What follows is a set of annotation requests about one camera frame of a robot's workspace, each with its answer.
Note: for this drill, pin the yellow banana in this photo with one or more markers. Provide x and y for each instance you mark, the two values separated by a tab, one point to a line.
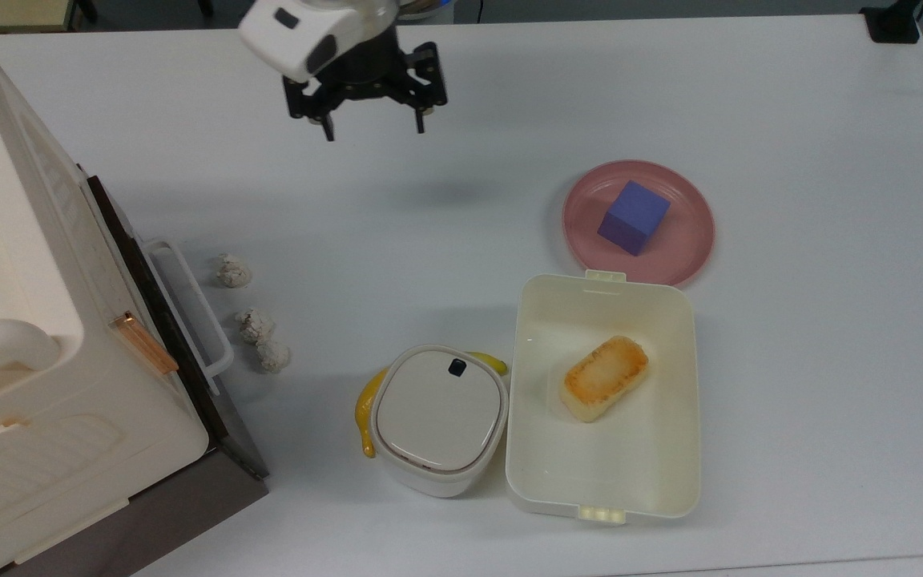
364	413

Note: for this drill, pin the toasted bread piece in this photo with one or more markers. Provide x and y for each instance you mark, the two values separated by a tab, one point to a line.
604	378

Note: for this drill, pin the purple cube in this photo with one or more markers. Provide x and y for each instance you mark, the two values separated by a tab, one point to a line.
634	217

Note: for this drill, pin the white toy oven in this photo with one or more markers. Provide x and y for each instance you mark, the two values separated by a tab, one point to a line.
37	361

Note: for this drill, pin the pink round plate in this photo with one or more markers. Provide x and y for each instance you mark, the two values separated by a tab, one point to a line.
674	240

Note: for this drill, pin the white square lidded container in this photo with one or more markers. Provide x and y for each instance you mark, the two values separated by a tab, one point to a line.
439	418

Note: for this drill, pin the white crumpled lump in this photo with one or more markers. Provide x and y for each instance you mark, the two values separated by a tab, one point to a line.
255	325
274	355
233	271

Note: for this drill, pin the black clamp mount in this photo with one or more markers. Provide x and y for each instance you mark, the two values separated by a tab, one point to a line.
892	22

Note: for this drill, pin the cream plastic lunch box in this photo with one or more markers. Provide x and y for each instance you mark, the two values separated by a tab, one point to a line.
574	449

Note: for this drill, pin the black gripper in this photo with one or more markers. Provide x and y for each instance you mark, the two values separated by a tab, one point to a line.
365	76

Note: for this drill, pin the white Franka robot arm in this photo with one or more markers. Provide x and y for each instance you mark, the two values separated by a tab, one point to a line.
301	28

